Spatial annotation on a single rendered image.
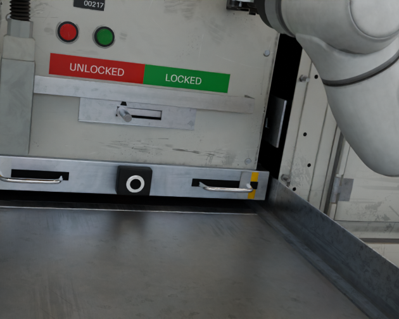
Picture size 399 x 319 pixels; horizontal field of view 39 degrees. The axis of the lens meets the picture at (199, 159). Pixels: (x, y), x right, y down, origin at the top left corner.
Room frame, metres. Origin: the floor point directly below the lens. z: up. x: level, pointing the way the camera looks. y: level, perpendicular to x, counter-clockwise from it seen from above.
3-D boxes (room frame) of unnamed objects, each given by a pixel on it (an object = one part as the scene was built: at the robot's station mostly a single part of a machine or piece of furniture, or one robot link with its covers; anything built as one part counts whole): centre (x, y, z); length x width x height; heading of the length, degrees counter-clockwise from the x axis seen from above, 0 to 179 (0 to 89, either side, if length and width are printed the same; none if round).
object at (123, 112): (0.94, 0.14, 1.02); 0.06 x 0.02 x 0.04; 20
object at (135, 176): (0.95, 0.11, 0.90); 0.06 x 0.03 x 0.05; 110
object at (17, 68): (0.84, 0.29, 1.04); 0.08 x 0.05 x 0.17; 20
